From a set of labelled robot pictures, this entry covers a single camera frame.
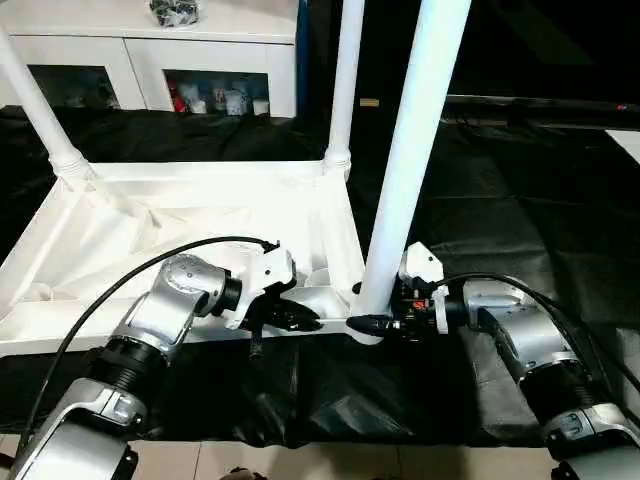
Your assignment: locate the black plastic mat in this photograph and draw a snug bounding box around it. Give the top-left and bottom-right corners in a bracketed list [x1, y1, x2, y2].
[0, 102, 640, 449]

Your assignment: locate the white flat board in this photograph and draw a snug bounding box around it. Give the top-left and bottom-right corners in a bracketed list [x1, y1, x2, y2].
[604, 128, 640, 166]

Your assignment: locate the white cabinet with glass doors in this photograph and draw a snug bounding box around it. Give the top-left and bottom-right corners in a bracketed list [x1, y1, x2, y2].
[0, 0, 300, 119]

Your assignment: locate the clear bag of dark parts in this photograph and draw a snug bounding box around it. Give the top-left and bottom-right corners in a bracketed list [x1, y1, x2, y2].
[149, 0, 202, 27]

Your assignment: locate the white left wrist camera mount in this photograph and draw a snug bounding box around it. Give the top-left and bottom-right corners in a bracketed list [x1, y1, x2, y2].
[227, 244, 300, 331]

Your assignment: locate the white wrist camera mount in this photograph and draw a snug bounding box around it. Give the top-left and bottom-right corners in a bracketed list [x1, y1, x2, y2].
[399, 242, 447, 335]
[227, 244, 300, 331]

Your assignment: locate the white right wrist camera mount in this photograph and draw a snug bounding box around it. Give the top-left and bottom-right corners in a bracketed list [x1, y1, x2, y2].
[399, 242, 447, 335]

